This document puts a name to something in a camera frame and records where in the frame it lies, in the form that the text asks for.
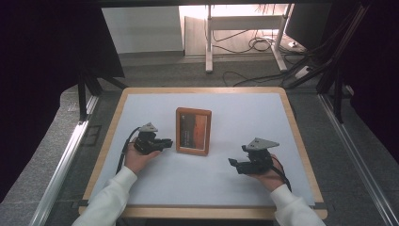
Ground white power strip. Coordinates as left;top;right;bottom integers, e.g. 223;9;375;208
295;65;312;80

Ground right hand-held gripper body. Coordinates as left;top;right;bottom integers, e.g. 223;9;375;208
236;137;280;175

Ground dark monitor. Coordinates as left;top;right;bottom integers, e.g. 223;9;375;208
284;3;332;51

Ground dark floor vent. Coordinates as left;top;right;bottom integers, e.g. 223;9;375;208
81;125;103;147

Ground white desk frame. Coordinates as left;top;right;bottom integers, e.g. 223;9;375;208
205;3;295;73

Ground black floor cables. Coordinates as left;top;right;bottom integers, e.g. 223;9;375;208
211;29;314;88

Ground person's right hand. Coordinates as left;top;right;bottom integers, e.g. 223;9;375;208
250;153;286;192

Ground white panel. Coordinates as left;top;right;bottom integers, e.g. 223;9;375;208
102;6;184;55

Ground wooden picture frame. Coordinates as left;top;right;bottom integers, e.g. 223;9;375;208
175;106;213;157

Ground dark curtain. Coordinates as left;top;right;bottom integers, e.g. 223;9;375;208
0;0;125;202
328;0;399;156

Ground right hand-held gripper black cable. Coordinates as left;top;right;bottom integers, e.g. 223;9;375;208
271;155;293;193

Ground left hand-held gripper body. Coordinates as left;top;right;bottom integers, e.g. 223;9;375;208
134;121;159;155

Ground aluminium rail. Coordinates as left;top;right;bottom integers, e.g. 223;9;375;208
29;95;100;226
318;93;399;226

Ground person's left hand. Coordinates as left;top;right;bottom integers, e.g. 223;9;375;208
124;145;162;175

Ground white table mat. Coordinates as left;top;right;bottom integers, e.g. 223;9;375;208
88;92;316;208

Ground left hand-held gripper black cable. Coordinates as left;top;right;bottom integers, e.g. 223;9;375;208
116;126;141;174

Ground black metal stand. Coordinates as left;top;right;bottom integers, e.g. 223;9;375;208
77;67;128;121
285;3;373;124

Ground hand-held gripper black cable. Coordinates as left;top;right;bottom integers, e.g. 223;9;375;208
116;126;141;174
271;155;293;193

